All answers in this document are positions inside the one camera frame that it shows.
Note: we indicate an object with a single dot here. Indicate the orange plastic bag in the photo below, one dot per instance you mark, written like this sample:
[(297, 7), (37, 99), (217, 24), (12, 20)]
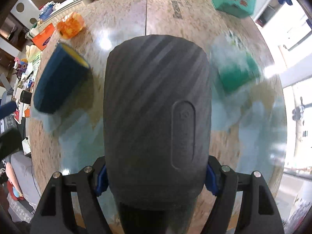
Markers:
[(42, 39)]

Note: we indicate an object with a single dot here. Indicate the green plastic bottle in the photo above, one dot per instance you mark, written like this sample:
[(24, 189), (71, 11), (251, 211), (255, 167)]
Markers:
[(235, 65)]

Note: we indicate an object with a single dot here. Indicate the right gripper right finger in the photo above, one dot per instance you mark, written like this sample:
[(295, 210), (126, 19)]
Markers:
[(258, 212)]

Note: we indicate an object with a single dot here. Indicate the orange snack packet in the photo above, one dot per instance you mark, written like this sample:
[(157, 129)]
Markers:
[(70, 25)]

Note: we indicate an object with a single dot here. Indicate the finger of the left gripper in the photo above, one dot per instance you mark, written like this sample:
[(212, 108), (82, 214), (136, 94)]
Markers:
[(7, 109), (11, 141)]

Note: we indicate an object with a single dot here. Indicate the black mug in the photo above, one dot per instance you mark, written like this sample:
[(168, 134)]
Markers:
[(25, 97)]

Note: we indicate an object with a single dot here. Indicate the black textured cup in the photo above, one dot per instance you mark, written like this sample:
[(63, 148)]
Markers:
[(157, 120)]

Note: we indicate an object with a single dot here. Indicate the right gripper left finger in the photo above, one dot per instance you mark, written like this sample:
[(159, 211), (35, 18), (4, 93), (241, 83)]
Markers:
[(55, 212)]

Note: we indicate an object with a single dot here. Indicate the dark blue cup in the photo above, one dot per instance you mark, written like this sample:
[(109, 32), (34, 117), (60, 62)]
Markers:
[(64, 70)]

